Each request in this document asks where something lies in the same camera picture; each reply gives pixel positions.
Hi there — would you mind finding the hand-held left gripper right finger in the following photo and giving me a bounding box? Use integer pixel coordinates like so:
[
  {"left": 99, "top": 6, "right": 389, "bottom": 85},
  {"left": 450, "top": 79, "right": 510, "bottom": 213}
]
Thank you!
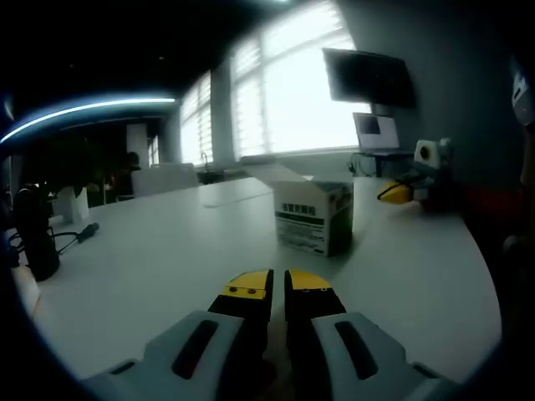
[{"left": 283, "top": 268, "right": 465, "bottom": 401}]

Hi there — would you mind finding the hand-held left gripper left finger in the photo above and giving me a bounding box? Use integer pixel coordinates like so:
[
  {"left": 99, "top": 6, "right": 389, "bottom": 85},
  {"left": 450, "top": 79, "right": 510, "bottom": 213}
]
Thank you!
[{"left": 81, "top": 268, "right": 275, "bottom": 401}]

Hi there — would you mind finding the white green medicine box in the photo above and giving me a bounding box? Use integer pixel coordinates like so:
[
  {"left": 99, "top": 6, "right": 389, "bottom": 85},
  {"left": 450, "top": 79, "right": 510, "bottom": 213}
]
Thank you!
[{"left": 244, "top": 163, "right": 354, "bottom": 258}]

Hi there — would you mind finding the open laptop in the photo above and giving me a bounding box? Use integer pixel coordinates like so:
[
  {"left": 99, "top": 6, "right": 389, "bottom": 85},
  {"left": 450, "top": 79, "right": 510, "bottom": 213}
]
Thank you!
[{"left": 352, "top": 111, "right": 413, "bottom": 156}]

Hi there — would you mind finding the white table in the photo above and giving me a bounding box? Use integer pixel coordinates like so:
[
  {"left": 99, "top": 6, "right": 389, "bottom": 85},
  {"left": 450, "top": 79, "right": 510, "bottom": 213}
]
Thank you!
[{"left": 8, "top": 175, "right": 502, "bottom": 383}]

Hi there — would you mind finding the black screwdriver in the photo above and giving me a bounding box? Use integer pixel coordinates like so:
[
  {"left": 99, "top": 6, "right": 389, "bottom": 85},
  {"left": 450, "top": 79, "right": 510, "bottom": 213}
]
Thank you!
[{"left": 74, "top": 222, "right": 100, "bottom": 244}]

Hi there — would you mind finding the white chair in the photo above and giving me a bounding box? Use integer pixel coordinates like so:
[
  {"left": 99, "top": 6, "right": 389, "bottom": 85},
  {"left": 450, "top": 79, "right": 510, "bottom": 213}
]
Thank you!
[{"left": 131, "top": 162, "right": 200, "bottom": 197}]

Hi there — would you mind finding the black cylinder device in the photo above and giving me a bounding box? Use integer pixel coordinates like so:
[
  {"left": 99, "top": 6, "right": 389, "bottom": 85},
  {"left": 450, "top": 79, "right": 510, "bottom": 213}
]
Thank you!
[{"left": 14, "top": 185, "right": 62, "bottom": 282}]

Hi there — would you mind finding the ceiling light strip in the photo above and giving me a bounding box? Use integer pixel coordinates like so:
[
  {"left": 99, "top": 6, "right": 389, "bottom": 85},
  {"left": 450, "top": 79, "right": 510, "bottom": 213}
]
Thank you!
[{"left": 0, "top": 98, "right": 176, "bottom": 145}]

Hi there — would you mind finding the black wall monitor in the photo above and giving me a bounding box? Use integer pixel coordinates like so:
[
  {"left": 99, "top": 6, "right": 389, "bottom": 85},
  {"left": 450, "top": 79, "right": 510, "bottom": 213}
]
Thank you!
[{"left": 321, "top": 47, "right": 418, "bottom": 109}]

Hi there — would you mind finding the black cable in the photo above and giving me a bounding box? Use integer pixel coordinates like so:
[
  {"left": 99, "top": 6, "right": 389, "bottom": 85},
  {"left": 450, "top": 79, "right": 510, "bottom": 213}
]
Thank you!
[{"left": 6, "top": 229, "right": 80, "bottom": 268}]

